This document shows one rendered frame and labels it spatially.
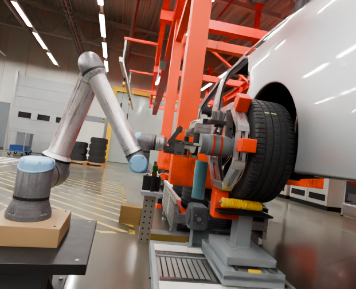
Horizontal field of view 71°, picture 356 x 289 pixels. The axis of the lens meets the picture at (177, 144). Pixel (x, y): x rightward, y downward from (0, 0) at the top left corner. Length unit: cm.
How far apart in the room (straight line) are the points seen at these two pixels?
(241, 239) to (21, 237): 119
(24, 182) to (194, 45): 161
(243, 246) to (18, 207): 126
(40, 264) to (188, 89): 156
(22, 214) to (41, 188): 13
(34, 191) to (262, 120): 117
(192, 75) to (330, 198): 498
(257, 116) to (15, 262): 126
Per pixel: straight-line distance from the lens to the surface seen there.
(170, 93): 406
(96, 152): 978
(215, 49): 447
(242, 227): 171
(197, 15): 234
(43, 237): 123
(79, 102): 141
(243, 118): 147
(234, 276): 155
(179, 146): 138
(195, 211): 187
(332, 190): 649
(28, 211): 129
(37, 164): 126
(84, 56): 135
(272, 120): 148
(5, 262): 113
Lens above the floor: 74
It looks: 3 degrees up
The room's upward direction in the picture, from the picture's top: 7 degrees clockwise
